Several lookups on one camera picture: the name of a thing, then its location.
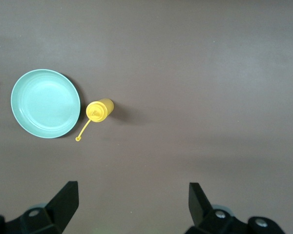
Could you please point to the brown table cover sheet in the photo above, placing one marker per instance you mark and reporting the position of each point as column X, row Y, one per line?
column 185, row 73

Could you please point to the yellow mustard squeeze bottle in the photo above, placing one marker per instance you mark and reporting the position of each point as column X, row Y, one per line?
column 101, row 109

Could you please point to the mint green plate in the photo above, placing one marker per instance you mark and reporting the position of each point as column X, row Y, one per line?
column 45, row 103

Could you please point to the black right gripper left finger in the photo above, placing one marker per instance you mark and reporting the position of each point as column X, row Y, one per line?
column 63, row 207

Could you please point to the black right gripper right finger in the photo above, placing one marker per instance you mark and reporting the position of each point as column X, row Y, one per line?
column 200, row 214

